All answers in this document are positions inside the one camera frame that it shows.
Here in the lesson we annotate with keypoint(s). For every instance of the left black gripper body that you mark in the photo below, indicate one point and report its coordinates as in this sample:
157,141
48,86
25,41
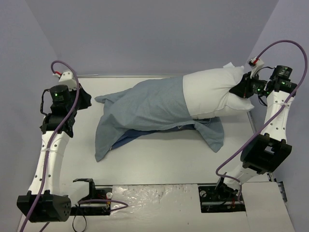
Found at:
84,98

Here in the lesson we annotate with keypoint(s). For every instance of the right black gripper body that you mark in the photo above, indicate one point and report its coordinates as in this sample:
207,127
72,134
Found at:
245,85

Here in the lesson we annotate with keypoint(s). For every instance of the white pillow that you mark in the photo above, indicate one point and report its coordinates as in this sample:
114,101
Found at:
207,95

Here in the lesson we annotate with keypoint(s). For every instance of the blue pillowcase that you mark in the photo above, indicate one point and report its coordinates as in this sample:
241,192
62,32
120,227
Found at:
151,105

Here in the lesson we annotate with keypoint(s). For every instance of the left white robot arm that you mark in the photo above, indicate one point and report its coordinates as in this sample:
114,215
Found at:
43,201

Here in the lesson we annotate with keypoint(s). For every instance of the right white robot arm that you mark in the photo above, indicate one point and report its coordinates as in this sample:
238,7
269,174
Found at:
269,148

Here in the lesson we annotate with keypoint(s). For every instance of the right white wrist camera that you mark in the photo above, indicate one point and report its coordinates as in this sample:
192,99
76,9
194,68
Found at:
256,64

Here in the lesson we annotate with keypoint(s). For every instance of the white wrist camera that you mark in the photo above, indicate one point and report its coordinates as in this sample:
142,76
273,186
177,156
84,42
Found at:
256,64
66,78

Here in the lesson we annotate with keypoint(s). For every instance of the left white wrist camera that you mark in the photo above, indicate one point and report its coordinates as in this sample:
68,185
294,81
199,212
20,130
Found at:
66,78

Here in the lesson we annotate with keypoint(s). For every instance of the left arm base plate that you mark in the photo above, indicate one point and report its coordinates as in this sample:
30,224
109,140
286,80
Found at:
95,208

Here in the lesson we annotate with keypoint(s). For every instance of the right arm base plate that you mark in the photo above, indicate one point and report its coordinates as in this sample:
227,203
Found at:
214,202

